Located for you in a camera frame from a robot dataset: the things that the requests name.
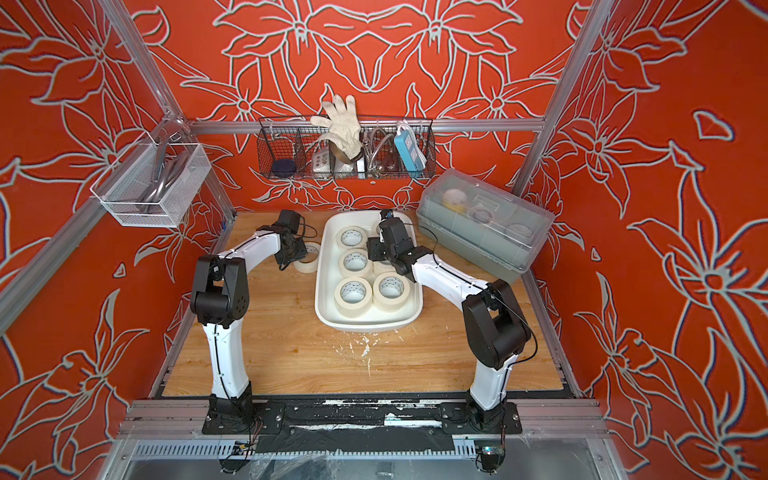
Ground grey lidded plastic box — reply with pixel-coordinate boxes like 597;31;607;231
416;169;554;284

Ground white mesh wall basket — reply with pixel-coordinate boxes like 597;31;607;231
90;133;211;228

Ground white plastic storage tray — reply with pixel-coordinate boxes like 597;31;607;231
314;210;423;333

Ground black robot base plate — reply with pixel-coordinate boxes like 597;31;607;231
202;392;522;454

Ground dark blue round container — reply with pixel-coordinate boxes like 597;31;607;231
270;158;297;178

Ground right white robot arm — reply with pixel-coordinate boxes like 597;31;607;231
367;210;536;428

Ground masking tape roll two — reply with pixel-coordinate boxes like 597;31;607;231
336;226;368;250

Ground masking tape roll one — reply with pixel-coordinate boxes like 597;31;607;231
293;241;321;274

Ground black wire wall basket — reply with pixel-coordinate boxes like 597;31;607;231
257;116;437;180

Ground blue white device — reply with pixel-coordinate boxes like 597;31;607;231
394;121;427;177

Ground masking tape roll three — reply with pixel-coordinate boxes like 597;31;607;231
338;249;373;279

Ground white work glove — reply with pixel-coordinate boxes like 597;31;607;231
310;95;362;160

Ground masking tape roll six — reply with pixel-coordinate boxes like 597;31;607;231
373;272;411;312

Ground white power strip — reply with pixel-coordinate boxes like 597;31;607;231
312;147;331;179

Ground masking tape roll five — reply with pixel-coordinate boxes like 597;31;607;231
334;276;373;318

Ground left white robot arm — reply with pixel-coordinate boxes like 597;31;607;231
190;210;307;433

